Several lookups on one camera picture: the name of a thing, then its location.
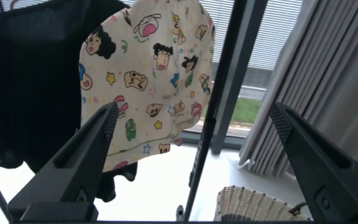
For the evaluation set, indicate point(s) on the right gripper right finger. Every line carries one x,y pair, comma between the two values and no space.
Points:
331,180

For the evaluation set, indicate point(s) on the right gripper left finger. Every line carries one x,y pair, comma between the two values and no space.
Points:
67,180

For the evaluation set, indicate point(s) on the cream printed garment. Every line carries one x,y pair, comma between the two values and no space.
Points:
154,99

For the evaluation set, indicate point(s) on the white laundry basket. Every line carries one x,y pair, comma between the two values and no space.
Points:
250,205

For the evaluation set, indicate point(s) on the black garment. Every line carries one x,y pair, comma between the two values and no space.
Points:
30,87

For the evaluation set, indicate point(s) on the beige curtain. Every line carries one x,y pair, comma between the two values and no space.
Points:
322,77

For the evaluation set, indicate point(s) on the window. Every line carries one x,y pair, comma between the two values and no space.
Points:
253,37

